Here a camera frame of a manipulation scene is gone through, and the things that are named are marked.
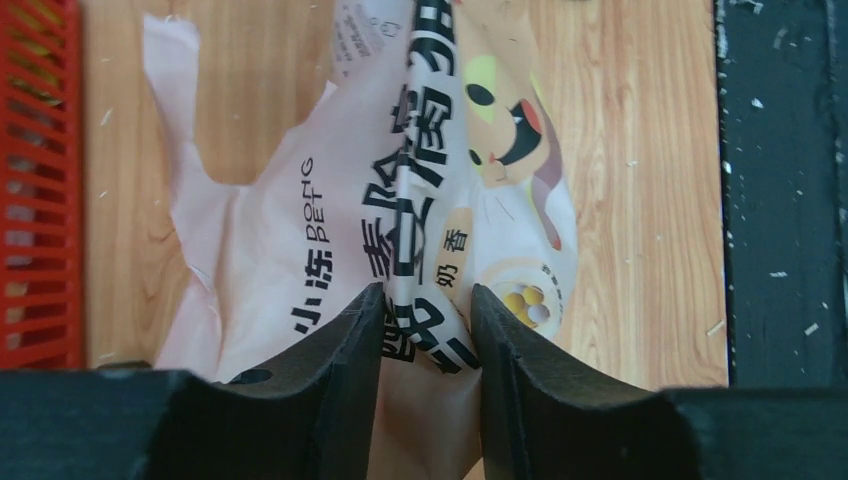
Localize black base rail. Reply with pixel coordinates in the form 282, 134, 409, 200
714, 1, 847, 387

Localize red plastic shopping basket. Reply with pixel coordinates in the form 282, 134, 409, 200
1, 1, 85, 369

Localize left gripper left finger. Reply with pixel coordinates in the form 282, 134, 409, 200
211, 283, 384, 479

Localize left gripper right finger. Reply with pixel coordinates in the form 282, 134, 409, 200
471, 284, 700, 479

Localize pink cat litter bag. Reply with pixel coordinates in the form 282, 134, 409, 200
142, 1, 578, 479

